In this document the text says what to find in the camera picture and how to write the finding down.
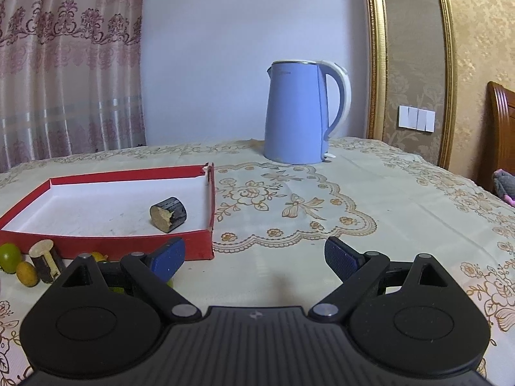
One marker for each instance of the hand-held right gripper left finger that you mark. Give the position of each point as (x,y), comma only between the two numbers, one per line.
(167,259)

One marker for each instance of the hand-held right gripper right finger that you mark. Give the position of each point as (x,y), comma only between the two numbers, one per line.
(342,259)

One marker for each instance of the red shallow cardboard box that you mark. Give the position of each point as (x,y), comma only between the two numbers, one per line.
(104,245)

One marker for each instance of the yellow round fruit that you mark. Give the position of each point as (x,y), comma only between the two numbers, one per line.
(97,256)

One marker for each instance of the long dark sugarcane piece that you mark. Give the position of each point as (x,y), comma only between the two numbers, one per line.
(45,263)

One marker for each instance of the small orange kumquat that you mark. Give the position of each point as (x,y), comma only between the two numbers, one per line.
(27,274)

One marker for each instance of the green round fruit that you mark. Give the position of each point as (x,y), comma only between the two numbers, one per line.
(9,256)

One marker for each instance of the short dark sugarcane piece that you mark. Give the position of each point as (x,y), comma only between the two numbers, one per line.
(171,214)

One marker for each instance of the cream floral tablecloth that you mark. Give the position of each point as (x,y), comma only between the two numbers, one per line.
(402,209)

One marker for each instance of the blue electric kettle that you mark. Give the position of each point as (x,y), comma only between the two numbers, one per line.
(295,116)

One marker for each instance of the grey plush toy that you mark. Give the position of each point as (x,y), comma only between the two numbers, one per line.
(505,183)

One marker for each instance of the wooden headboard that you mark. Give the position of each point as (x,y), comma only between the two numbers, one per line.
(503,136)

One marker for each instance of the pink patterned curtain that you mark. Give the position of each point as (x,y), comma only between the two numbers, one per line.
(68,68)

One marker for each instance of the white wall light switch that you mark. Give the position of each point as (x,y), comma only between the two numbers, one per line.
(416,118)

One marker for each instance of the gold ornate frame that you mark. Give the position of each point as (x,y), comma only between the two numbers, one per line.
(376,68)

